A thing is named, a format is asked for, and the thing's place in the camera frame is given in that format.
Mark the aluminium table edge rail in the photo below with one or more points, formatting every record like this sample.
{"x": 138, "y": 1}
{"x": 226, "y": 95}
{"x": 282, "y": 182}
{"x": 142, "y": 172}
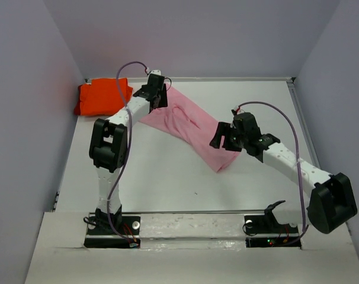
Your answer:
{"x": 231, "y": 79}

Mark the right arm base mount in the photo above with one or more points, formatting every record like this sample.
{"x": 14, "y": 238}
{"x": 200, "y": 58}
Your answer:
{"x": 264, "y": 231}

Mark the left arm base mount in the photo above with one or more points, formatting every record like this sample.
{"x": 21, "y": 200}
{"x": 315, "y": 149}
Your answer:
{"x": 112, "y": 231}

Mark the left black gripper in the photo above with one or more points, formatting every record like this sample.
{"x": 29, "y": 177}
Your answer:
{"x": 163, "y": 100}

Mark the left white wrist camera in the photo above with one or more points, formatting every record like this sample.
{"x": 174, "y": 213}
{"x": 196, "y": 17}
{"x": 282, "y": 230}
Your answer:
{"x": 154, "y": 72}

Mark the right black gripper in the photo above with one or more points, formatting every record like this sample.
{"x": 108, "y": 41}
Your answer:
{"x": 215, "y": 141}

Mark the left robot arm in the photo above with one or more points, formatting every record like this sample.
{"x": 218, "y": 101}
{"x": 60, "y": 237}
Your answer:
{"x": 111, "y": 138}

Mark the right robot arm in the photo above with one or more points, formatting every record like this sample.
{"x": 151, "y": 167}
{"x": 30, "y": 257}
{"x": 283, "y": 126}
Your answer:
{"x": 331, "y": 198}

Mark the folded orange t-shirt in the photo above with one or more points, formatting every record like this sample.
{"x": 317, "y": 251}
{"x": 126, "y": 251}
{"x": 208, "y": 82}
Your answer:
{"x": 100, "y": 97}

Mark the pink t-shirt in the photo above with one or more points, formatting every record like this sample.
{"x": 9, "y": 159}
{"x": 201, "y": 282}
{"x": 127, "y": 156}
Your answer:
{"x": 184, "y": 119}

